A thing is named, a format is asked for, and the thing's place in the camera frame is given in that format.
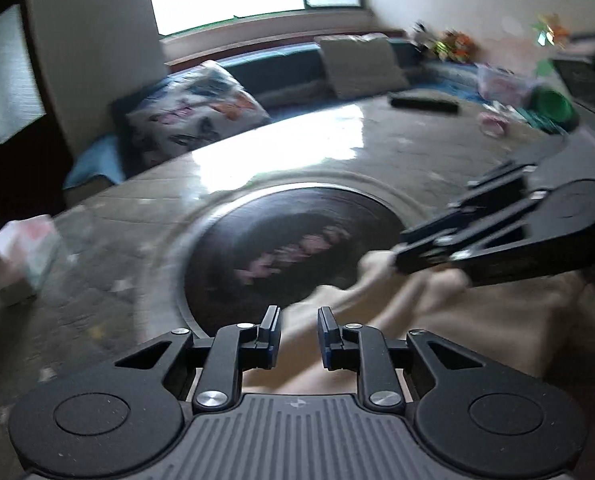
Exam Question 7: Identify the colourful pinwheel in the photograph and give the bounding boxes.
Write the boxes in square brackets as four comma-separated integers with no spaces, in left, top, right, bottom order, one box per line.
[530,12,573,51]

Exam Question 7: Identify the beige pillow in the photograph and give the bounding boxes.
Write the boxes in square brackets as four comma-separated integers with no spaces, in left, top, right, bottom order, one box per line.
[315,35,411,102]

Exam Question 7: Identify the tissue box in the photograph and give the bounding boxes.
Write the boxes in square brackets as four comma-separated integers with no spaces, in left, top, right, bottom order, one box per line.
[0,214,62,307]

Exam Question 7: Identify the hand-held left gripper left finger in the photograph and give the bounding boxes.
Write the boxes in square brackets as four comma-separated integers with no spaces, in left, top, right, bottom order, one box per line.
[112,305,282,413]

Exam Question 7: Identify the pile of loose clothes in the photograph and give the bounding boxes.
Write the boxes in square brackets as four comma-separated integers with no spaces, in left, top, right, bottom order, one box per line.
[485,97,571,136]

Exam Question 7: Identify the black remote control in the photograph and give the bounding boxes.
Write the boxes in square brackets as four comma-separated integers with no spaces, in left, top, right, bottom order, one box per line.
[388,91,459,115]

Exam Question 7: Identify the green round container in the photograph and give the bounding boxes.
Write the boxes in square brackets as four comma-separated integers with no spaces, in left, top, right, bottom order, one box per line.
[526,86,581,134]

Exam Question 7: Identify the clear plastic container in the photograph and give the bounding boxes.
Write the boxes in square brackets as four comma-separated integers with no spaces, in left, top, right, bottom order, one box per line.
[477,62,534,102]

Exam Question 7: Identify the dark wooden door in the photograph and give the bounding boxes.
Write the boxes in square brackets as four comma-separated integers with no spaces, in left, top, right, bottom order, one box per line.
[0,0,74,227]

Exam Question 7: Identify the cream pants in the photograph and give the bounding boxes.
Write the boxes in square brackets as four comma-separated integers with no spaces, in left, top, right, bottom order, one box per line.
[247,250,585,396]

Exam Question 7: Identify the blue sofa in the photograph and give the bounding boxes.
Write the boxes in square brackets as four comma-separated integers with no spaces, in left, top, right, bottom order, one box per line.
[64,37,483,192]

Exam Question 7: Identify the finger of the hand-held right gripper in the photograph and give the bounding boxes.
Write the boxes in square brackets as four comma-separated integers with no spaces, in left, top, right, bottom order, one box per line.
[395,195,545,287]
[400,140,571,247]

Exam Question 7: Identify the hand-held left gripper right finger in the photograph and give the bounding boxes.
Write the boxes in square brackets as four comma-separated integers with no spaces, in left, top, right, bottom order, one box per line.
[316,306,483,413]

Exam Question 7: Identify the yellow green plush toy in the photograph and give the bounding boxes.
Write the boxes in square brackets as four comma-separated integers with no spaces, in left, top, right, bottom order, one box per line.
[433,30,459,59]

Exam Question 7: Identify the small pink toy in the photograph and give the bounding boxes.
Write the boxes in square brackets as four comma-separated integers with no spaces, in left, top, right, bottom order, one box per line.
[479,112,511,137]

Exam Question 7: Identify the black round induction cooktop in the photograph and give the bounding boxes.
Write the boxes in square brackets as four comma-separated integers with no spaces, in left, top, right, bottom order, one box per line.
[172,177,418,343]

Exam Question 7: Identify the orange plush toy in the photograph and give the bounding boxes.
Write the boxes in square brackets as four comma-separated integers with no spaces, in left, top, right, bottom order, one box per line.
[453,32,479,61]

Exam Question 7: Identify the butterfly print pillow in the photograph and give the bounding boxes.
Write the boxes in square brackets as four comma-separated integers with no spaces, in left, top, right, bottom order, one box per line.
[111,60,274,172]

